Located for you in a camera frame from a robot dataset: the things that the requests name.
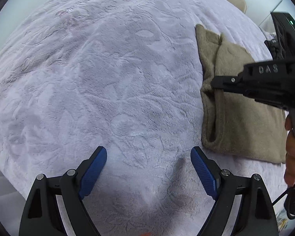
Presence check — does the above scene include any lavender embossed bed blanket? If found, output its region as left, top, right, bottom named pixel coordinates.
left=0, top=0, right=271, bottom=235

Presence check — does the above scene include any brown knit sweater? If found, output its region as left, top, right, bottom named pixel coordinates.
left=195, top=25, right=287, bottom=164

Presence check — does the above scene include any person's right hand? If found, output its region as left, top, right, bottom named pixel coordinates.
left=284, top=116, right=295, bottom=187

